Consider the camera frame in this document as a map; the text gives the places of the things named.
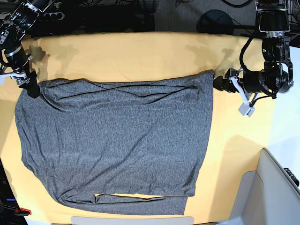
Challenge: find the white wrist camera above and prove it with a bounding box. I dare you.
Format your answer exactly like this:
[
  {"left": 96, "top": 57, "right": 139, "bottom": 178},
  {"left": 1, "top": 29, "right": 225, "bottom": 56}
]
[
  {"left": 0, "top": 75, "right": 6, "bottom": 85},
  {"left": 239, "top": 103, "right": 255, "bottom": 117}
]

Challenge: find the white power strip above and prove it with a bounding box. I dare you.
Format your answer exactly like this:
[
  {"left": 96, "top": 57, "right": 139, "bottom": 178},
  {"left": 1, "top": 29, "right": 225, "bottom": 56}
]
[{"left": 42, "top": 12, "right": 65, "bottom": 21}]

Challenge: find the black remote control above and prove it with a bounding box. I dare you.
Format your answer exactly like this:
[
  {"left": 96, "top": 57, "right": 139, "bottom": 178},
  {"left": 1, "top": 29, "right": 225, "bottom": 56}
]
[{"left": 284, "top": 168, "right": 300, "bottom": 187}]

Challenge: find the grey plate at front edge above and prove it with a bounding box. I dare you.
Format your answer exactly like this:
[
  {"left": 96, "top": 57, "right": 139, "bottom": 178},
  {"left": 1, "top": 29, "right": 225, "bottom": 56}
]
[{"left": 71, "top": 216, "right": 194, "bottom": 225}]

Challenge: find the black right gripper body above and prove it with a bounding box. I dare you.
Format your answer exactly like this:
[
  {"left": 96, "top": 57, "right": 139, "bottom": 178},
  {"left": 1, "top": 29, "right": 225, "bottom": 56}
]
[{"left": 2, "top": 52, "right": 37, "bottom": 88}]

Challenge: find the red black clamp left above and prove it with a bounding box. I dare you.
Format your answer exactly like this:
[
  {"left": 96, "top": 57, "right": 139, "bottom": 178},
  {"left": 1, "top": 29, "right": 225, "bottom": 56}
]
[{"left": 14, "top": 208, "right": 31, "bottom": 217}]

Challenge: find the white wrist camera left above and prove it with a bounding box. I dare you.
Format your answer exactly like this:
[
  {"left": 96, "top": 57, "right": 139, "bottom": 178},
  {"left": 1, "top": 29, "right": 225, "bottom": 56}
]
[{"left": 239, "top": 103, "right": 255, "bottom": 117}]

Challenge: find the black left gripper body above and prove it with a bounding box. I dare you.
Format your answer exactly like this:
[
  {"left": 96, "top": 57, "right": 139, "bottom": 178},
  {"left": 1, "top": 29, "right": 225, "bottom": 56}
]
[{"left": 225, "top": 68, "right": 293, "bottom": 99}]

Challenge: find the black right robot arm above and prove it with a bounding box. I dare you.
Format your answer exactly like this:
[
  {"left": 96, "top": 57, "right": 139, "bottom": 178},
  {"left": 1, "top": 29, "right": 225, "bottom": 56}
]
[{"left": 0, "top": 0, "right": 51, "bottom": 98}]

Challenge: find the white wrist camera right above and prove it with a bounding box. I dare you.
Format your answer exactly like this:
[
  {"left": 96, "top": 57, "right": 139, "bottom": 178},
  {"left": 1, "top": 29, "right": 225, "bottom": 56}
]
[{"left": 0, "top": 75, "right": 6, "bottom": 85}]

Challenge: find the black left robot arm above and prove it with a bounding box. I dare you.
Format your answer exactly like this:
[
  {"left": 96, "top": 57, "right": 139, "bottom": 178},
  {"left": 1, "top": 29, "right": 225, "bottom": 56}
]
[{"left": 213, "top": 0, "right": 293, "bottom": 99}]

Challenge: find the dark round chair base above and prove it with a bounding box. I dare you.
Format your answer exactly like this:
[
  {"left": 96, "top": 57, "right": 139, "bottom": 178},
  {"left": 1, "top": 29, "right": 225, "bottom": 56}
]
[{"left": 196, "top": 9, "right": 234, "bottom": 35}]

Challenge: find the white storage bin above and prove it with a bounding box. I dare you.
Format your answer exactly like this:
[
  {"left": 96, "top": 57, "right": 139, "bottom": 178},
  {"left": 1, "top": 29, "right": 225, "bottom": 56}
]
[{"left": 228, "top": 149, "right": 300, "bottom": 225}]

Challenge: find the grey long-sleeve shirt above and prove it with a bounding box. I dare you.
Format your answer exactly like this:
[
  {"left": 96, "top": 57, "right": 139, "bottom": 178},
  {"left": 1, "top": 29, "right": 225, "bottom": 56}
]
[{"left": 15, "top": 71, "right": 213, "bottom": 215}]

